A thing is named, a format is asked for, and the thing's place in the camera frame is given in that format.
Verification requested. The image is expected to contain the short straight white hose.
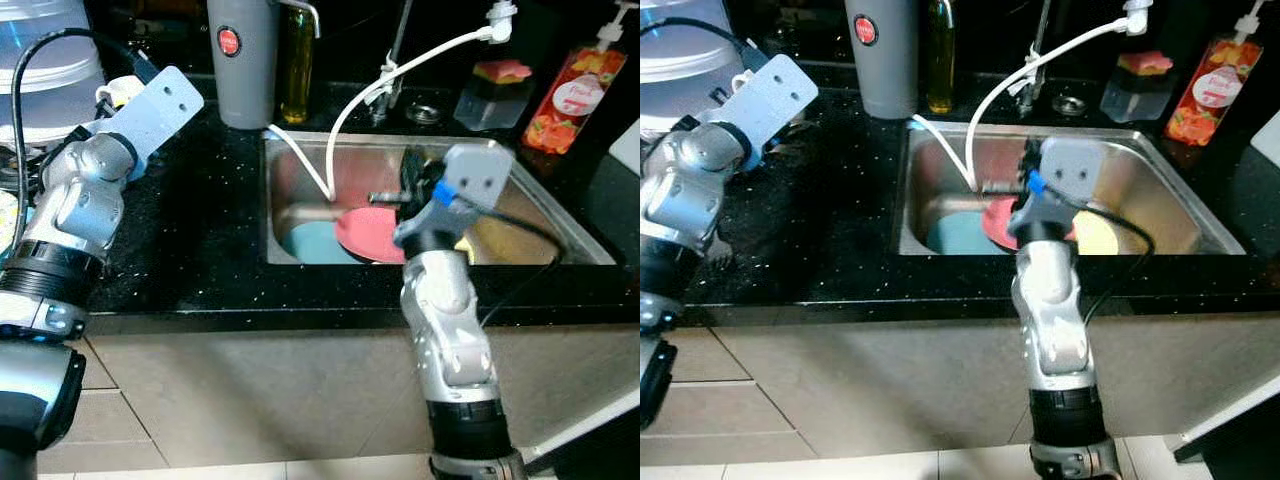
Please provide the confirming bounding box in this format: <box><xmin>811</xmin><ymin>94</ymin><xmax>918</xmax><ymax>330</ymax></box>
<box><xmin>265</xmin><ymin>122</ymin><xmax>336</xmax><ymax>199</ymax></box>

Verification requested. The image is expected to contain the clear plastic sponge container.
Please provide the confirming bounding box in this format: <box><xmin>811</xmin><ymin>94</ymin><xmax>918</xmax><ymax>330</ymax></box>
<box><xmin>1100</xmin><ymin>68</ymin><xmax>1173</xmax><ymax>123</ymax></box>
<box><xmin>453</xmin><ymin>78</ymin><xmax>531</xmax><ymax>133</ymax></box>

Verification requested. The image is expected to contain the grey tumbler with red logo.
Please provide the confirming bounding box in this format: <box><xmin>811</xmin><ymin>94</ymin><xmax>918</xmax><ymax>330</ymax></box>
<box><xmin>207</xmin><ymin>0</ymin><xmax>281</xmax><ymax>131</ymax></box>
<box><xmin>845</xmin><ymin>0</ymin><xmax>919</xmax><ymax>121</ymax></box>

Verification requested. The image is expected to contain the beige kitchen cabinet front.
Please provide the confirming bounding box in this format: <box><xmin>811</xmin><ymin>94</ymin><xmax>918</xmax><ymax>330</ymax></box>
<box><xmin>660</xmin><ymin>315</ymin><xmax>1280</xmax><ymax>466</ymax></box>
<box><xmin>40</xmin><ymin>325</ymin><xmax>641</xmax><ymax>471</ymax></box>

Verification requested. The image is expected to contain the pink yellow sponge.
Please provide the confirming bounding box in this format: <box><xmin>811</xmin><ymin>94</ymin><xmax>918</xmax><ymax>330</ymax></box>
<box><xmin>473</xmin><ymin>60</ymin><xmax>534</xmax><ymax>86</ymax></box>
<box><xmin>1118</xmin><ymin>50</ymin><xmax>1176</xmax><ymax>76</ymax></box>

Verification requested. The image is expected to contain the black side cabinet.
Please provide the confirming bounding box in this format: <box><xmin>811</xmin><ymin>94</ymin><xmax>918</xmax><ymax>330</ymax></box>
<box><xmin>1165</xmin><ymin>385</ymin><xmax>1280</xmax><ymax>480</ymax></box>

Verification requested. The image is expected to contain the stainless steel sink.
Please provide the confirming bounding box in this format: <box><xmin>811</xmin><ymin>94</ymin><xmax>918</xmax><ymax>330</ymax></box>
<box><xmin>895</xmin><ymin>122</ymin><xmax>1246</xmax><ymax>258</ymax></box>
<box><xmin>262</xmin><ymin>130</ymin><xmax>616</xmax><ymax>268</ymax></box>

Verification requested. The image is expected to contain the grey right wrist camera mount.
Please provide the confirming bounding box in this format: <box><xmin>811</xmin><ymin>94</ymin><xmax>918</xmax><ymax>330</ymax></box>
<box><xmin>393</xmin><ymin>143</ymin><xmax>516</xmax><ymax>251</ymax></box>
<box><xmin>1010</xmin><ymin>138</ymin><xmax>1108</xmax><ymax>241</ymax></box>

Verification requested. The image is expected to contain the yellow oil bottle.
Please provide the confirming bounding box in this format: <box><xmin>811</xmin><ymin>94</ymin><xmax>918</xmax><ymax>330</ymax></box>
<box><xmin>278</xmin><ymin>0</ymin><xmax>321</xmax><ymax>126</ymax></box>
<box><xmin>920</xmin><ymin>0</ymin><xmax>956</xmax><ymax>114</ymax></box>

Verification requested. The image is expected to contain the long curved white hose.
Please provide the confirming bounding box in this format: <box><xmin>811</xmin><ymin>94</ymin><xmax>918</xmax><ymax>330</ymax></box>
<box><xmin>325</xmin><ymin>28</ymin><xmax>496</xmax><ymax>196</ymax></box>
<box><xmin>965</xmin><ymin>18</ymin><xmax>1136</xmax><ymax>186</ymax></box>

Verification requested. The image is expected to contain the chrome faucet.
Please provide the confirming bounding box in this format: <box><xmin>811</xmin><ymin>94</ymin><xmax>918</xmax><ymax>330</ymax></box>
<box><xmin>1020</xmin><ymin>0</ymin><xmax>1056</xmax><ymax>113</ymax></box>
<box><xmin>375</xmin><ymin>0</ymin><xmax>416</xmax><ymax>121</ymax></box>

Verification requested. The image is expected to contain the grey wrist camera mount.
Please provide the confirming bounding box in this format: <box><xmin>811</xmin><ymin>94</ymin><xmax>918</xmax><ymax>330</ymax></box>
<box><xmin>1010</xmin><ymin>138</ymin><xmax>1108</xmax><ymax>241</ymax></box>
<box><xmin>393</xmin><ymin>143</ymin><xmax>516</xmax><ymax>251</ymax></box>
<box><xmin>85</xmin><ymin>66</ymin><xmax>206</xmax><ymax>161</ymax></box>
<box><xmin>700</xmin><ymin>55</ymin><xmax>821</xmax><ymax>151</ymax></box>

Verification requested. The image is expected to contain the light blue round plate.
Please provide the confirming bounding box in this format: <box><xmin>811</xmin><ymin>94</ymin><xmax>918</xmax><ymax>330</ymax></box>
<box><xmin>280</xmin><ymin>220</ymin><xmax>356</xmax><ymax>266</ymax></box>
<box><xmin>925</xmin><ymin>210</ymin><xmax>996</xmax><ymax>256</ymax></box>

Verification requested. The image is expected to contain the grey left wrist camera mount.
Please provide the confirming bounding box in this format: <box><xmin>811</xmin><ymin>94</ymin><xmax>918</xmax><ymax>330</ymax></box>
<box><xmin>85</xmin><ymin>66</ymin><xmax>206</xmax><ymax>161</ymax></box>
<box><xmin>700</xmin><ymin>55</ymin><xmax>821</xmax><ymax>151</ymax></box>

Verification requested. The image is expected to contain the pink round plate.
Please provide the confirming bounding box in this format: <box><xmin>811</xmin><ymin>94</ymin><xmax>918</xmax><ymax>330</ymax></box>
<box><xmin>982</xmin><ymin>195</ymin><xmax>1076</xmax><ymax>251</ymax></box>
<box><xmin>333</xmin><ymin>205</ymin><xmax>421</xmax><ymax>266</ymax></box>

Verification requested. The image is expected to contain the yellow round plate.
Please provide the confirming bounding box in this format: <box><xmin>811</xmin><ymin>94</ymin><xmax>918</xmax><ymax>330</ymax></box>
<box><xmin>1070</xmin><ymin>212</ymin><xmax>1121</xmax><ymax>256</ymax></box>
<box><xmin>455</xmin><ymin>215</ymin><xmax>531</xmax><ymax>266</ymax></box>

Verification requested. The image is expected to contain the peach soap pump bottle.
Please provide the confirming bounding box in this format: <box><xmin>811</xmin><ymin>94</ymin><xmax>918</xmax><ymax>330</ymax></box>
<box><xmin>520</xmin><ymin>5</ymin><xmax>629</xmax><ymax>156</ymax></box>
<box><xmin>1163</xmin><ymin>5</ymin><xmax>1266</xmax><ymax>148</ymax></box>

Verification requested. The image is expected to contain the white lidded plastic container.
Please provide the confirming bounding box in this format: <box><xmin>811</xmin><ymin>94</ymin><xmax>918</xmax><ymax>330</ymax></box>
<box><xmin>640</xmin><ymin>0</ymin><xmax>746</xmax><ymax>111</ymax></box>
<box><xmin>0</xmin><ymin>0</ymin><xmax>106</xmax><ymax>146</ymax></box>

